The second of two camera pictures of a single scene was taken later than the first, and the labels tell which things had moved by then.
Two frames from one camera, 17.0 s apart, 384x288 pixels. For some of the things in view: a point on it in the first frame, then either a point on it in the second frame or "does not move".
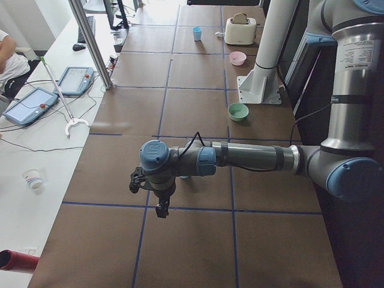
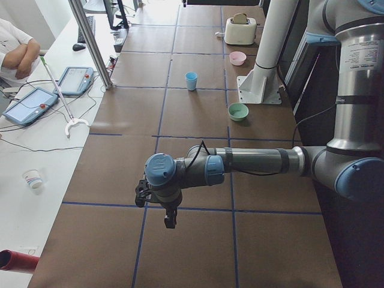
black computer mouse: x=77 y=47 does not move
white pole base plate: x=261 y=86 does not move
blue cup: x=197 y=31 to x=191 y=76
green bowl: x=238 y=111 does not move
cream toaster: x=240 y=33 does not move
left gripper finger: x=159 y=210 to x=166 y=219
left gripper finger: x=165 y=206 to x=171 y=219
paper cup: x=33 y=178 does not move
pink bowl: x=237 y=57 does not move
